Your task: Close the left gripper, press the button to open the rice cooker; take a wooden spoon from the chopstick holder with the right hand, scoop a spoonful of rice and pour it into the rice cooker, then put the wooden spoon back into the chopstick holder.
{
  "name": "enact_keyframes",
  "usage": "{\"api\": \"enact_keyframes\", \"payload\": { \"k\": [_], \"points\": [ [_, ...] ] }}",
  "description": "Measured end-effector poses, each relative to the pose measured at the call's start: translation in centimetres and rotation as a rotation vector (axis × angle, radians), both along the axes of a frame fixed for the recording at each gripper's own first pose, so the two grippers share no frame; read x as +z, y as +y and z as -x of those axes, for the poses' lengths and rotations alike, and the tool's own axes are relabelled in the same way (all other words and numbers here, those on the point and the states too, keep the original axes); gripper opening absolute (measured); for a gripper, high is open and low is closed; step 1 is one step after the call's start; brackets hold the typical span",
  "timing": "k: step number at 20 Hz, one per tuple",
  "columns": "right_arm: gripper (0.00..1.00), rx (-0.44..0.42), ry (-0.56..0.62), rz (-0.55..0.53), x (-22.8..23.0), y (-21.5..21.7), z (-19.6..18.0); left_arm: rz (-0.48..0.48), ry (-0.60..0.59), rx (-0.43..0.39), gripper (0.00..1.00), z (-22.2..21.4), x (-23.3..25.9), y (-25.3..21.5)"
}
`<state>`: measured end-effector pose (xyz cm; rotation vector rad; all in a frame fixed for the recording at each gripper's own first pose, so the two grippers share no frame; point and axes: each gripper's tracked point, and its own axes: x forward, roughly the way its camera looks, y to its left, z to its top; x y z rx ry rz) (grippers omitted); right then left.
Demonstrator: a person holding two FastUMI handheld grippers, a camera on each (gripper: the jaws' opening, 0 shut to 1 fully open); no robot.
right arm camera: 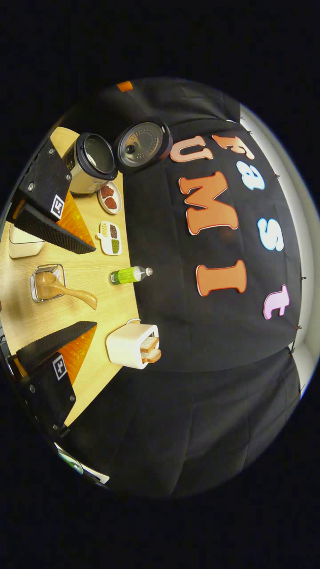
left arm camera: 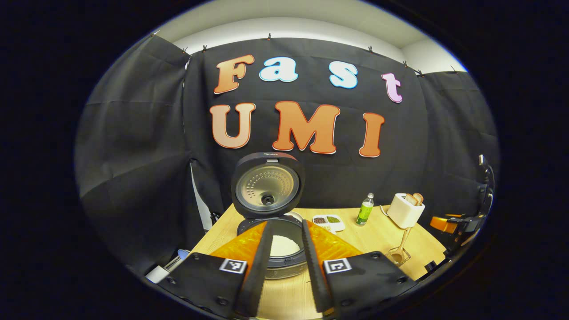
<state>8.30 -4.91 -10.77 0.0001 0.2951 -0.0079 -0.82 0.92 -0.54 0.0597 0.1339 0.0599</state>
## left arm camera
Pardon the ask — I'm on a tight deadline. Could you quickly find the white toaster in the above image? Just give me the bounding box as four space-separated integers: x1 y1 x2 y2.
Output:
387 193 425 229

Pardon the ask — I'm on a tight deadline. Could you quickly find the metal wire chopstick holder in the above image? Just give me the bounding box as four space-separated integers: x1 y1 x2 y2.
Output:
385 247 412 268

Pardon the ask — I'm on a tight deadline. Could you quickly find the white rice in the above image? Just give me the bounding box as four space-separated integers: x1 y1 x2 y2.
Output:
269 235 298 258

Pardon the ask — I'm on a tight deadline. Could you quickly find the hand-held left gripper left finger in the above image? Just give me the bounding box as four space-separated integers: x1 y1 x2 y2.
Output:
156 220 274 320

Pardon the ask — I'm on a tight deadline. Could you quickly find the green drink bottle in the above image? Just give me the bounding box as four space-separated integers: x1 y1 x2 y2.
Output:
356 192 375 226

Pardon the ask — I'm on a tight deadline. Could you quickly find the black rice cooker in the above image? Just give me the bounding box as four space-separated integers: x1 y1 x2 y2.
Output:
231 152 312 280

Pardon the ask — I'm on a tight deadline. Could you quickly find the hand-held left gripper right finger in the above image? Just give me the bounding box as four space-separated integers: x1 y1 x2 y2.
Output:
301 219 418 319

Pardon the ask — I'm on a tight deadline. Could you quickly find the wooden spoon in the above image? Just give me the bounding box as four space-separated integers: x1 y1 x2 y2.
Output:
391 227 413 264

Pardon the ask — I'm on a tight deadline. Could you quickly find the white divided bean dish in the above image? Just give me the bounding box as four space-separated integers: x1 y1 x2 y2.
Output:
312 214 346 233

